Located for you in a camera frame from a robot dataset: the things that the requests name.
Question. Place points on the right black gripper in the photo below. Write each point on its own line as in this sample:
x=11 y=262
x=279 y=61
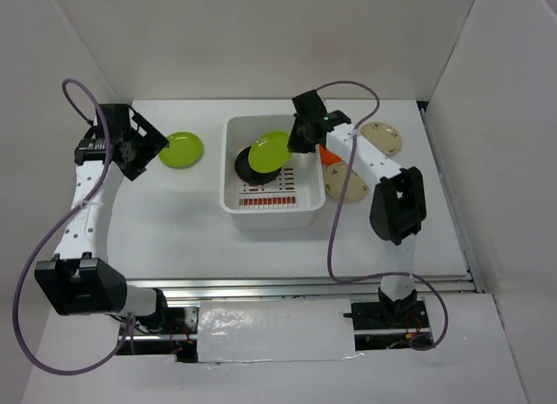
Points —
x=294 y=144

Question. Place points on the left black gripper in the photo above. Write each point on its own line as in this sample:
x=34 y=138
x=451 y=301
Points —
x=153 y=143

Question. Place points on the orange plastic plate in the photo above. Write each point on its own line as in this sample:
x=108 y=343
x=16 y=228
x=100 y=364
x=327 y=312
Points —
x=327 y=157

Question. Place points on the green plate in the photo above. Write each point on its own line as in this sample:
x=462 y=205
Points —
x=184 y=149
x=269 y=152

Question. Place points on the cream patterned plate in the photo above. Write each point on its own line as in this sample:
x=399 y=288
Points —
x=383 y=136
x=334 y=179

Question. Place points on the black plate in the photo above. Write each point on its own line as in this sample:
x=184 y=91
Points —
x=250 y=176

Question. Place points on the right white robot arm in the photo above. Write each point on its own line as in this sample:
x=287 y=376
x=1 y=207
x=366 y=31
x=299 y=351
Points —
x=398 y=206

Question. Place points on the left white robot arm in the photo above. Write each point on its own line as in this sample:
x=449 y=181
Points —
x=79 y=280

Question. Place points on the white plastic bin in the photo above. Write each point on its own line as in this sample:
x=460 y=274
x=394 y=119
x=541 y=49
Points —
x=291 y=200

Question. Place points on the white cover sheet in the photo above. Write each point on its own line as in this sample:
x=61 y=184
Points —
x=281 y=330

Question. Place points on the aluminium rail frame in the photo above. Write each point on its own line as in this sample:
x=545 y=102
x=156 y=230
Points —
x=169 y=230

